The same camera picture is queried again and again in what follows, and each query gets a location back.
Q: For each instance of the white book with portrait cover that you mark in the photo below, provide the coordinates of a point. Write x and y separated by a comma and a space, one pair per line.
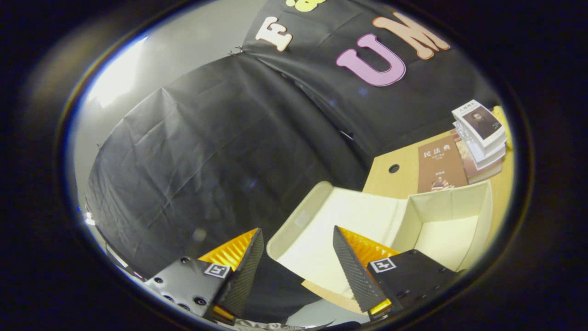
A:
480, 120

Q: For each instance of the thin brown book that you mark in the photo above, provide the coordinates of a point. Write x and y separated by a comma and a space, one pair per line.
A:
438, 165

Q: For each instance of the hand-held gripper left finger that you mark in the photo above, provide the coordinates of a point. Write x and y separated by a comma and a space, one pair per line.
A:
243, 276

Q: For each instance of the thick brown-covered book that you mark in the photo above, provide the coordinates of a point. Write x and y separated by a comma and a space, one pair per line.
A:
465, 158

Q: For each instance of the beige fabric storage box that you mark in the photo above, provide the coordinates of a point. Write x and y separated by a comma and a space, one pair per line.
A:
349, 211

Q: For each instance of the plain white book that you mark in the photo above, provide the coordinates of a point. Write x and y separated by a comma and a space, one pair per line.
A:
487, 154

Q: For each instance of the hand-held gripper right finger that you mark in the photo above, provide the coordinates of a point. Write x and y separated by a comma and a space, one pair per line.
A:
356, 276

